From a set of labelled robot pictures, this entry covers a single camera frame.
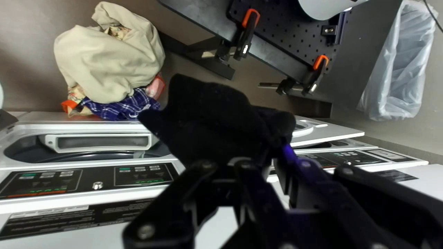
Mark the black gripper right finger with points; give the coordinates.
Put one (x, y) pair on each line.
(333, 203)

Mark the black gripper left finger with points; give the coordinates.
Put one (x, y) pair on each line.
(185, 208)

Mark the black sock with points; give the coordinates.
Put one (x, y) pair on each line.
(213, 120)

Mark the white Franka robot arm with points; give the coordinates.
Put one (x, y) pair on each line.
(323, 8)

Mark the white stacked dryer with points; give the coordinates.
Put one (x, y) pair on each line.
(361, 157)

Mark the small grey dryer door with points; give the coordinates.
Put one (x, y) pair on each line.
(29, 125)

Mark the white washing machine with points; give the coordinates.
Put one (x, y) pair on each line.
(70, 185)

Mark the blue patterned cloth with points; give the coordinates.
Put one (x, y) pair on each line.
(123, 107)

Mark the pink cloth piece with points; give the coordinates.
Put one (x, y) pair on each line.
(159, 87)

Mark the clear plastic bag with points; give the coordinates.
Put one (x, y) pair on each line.
(397, 70)

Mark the orange cloth piece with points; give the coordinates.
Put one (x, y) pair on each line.
(70, 106)

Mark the beige cloth bundle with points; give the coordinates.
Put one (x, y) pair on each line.
(112, 56)

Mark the black pegboard plate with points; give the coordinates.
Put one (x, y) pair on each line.
(286, 33)

